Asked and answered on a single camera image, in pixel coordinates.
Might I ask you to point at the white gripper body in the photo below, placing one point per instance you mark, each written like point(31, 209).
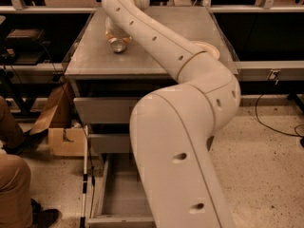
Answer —
point(113, 28)

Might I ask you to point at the red coke can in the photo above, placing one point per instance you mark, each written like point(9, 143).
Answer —
point(117, 45)

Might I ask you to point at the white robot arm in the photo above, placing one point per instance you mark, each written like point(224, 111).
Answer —
point(170, 128)

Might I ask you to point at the grey drawer cabinet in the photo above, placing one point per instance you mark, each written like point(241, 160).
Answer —
point(95, 71)

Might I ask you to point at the grey top drawer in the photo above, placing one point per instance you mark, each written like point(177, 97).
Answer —
point(105, 110)

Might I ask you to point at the grey middle drawer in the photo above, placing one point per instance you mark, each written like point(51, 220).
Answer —
point(110, 143)

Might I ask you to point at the grey open bottom drawer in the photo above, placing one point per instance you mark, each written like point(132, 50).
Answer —
point(122, 201)

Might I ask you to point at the white paper bowl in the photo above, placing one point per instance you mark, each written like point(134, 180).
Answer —
point(208, 48)

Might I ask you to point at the black equipment on shelf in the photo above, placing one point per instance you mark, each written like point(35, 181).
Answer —
point(24, 47)

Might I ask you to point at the open cardboard box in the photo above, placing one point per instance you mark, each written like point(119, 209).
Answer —
point(56, 119)

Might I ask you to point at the white black pole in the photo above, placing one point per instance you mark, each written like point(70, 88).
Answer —
point(85, 177)

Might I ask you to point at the person leg tan trousers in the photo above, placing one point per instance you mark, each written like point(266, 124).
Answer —
point(15, 207)

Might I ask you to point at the black shoe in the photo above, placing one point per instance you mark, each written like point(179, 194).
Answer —
point(43, 218)

